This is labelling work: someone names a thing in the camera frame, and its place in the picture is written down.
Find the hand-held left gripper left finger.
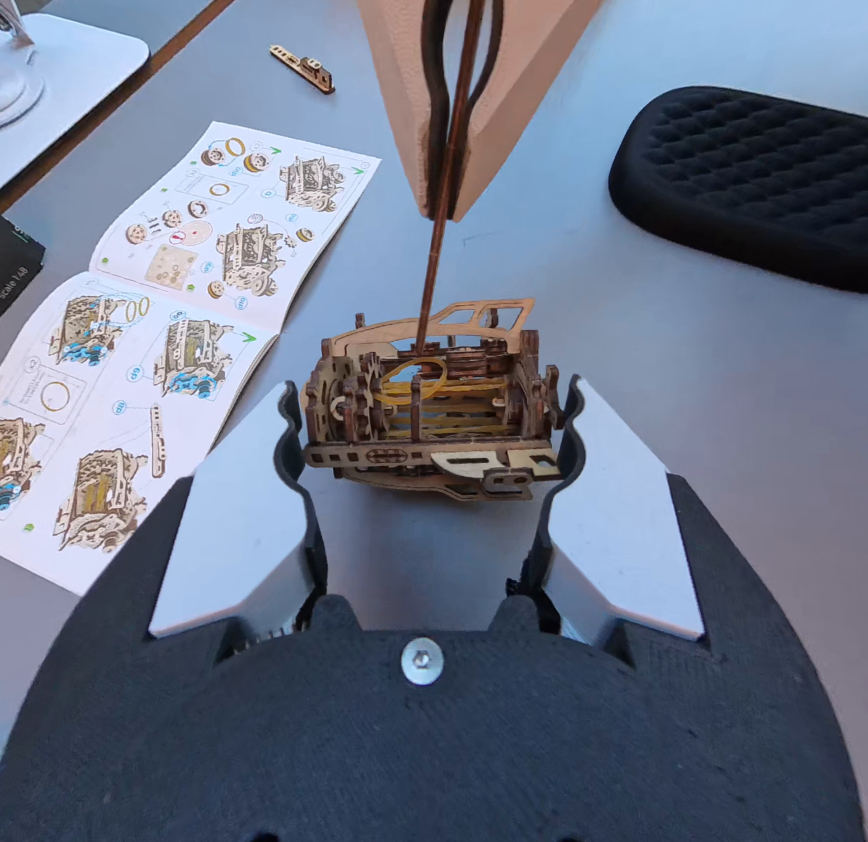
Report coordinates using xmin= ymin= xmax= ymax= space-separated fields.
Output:
xmin=146 ymin=379 xmax=328 ymax=646

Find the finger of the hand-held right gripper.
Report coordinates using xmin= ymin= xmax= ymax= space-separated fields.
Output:
xmin=448 ymin=0 xmax=623 ymax=223
xmin=351 ymin=0 xmax=454 ymax=219

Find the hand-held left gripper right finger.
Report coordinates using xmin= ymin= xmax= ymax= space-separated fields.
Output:
xmin=531 ymin=373 xmax=708 ymax=645

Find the wooden mechanical model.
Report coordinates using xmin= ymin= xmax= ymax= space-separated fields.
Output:
xmin=302 ymin=298 xmax=568 ymax=504

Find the thin wooden model part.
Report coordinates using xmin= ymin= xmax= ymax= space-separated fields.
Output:
xmin=412 ymin=0 xmax=491 ymax=355

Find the small wooden model part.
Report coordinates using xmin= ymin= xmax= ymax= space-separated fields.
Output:
xmin=269 ymin=43 xmax=337 ymax=97

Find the black model kit box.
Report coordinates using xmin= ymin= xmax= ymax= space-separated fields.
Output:
xmin=0 ymin=214 xmax=47 ymax=318

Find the assembly instruction booklet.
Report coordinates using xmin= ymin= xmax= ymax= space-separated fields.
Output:
xmin=0 ymin=119 xmax=382 ymax=599

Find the black padded wrist rest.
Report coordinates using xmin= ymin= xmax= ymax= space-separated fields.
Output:
xmin=608 ymin=85 xmax=868 ymax=295

